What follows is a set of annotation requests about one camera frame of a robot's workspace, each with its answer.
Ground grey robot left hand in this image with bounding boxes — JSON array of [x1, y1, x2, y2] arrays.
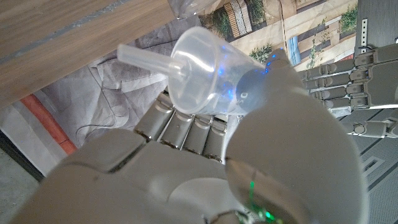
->
[[295, 43, 398, 139]]

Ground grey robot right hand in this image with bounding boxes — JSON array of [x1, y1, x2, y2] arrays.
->
[[9, 48, 371, 224]]

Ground large clear plastic syringe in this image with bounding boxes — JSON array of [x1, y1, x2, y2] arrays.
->
[[116, 26, 271, 116]]

